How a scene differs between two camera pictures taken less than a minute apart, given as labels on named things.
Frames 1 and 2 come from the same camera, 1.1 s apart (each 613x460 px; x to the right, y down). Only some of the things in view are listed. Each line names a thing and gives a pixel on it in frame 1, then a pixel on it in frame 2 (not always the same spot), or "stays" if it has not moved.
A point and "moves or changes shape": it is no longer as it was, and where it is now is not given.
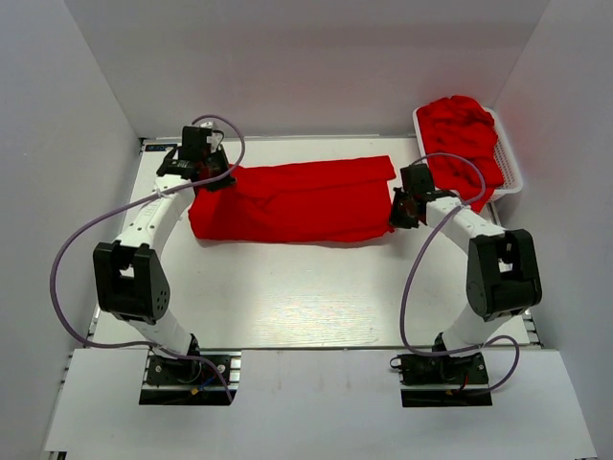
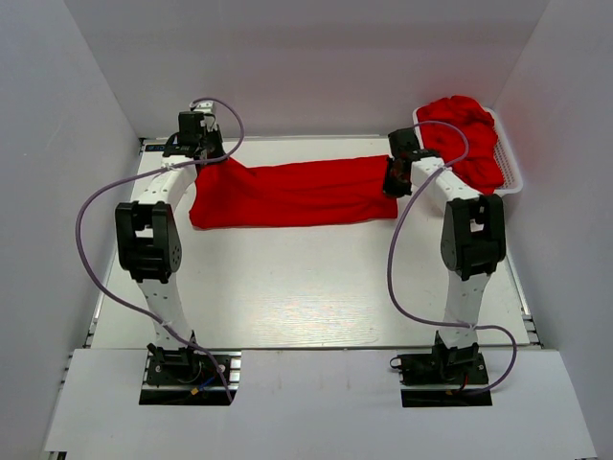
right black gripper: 403,211 -> 396,177
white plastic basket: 512,181 stays
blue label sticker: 158,147 stays
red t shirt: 307,200 moves or changes shape
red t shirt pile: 461,126 stays
